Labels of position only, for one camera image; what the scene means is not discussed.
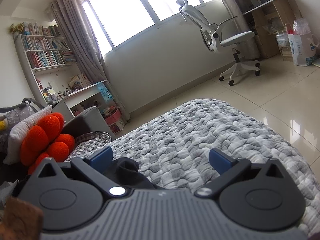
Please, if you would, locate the sunflower decoration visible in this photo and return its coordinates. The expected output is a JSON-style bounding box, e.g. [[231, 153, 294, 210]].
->
[[9, 23, 24, 34]]

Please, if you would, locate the orange flower cushion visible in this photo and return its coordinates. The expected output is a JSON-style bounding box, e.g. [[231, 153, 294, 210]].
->
[[20, 112, 75, 174]]

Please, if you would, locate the row of books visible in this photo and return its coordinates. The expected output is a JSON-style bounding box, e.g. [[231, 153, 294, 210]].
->
[[21, 22, 77, 69]]

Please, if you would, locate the wooden desk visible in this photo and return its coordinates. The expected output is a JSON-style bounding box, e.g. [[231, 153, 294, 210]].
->
[[241, 0, 304, 58]]

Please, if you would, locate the printed toy box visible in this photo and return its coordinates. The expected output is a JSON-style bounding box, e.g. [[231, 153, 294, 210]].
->
[[110, 120, 126, 133]]

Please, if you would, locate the grey patterned quilt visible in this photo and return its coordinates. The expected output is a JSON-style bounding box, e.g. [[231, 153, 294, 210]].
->
[[62, 99, 320, 238]]

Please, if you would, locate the pink basket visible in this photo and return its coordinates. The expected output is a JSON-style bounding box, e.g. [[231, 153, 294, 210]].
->
[[104, 107, 123, 127]]

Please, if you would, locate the window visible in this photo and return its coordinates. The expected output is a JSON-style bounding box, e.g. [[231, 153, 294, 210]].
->
[[80, 0, 227, 54]]

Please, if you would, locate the blue printed cloth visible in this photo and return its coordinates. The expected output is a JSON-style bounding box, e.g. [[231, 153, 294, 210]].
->
[[96, 81, 114, 103]]

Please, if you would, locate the clear plastic bag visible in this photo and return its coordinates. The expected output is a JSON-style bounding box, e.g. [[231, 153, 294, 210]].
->
[[292, 18, 312, 35]]

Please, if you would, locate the white pillow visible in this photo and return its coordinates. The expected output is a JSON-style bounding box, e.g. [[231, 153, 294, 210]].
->
[[2, 105, 53, 165]]

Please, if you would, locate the white bookshelf desk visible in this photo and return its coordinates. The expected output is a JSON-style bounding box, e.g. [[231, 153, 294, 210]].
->
[[14, 22, 127, 130]]

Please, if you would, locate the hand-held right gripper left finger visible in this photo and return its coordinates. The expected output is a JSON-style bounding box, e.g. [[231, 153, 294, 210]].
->
[[30, 146, 127, 198]]

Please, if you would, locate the white office chair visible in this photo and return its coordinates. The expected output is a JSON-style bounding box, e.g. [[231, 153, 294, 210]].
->
[[176, 0, 261, 87]]

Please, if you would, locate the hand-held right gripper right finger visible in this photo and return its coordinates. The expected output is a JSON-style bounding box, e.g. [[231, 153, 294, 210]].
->
[[194, 148, 298, 198]]

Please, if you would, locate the grey bag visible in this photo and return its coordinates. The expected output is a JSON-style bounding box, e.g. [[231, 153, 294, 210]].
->
[[0, 97, 48, 153]]

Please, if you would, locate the grey sofa armrest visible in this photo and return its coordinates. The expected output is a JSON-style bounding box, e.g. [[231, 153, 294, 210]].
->
[[62, 106, 115, 140]]

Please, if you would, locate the white paper shopping bag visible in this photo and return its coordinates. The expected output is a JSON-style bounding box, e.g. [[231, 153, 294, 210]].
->
[[285, 22, 319, 67]]

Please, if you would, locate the black garment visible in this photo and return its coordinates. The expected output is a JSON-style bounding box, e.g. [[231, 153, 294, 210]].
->
[[102, 157, 157, 190]]

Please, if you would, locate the brown felt patch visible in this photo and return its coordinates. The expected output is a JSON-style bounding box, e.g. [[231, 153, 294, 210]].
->
[[0, 196, 44, 240]]

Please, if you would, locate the grey curtain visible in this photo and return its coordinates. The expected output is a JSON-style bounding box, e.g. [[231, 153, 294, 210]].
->
[[46, 0, 130, 123], [224, 0, 260, 59]]

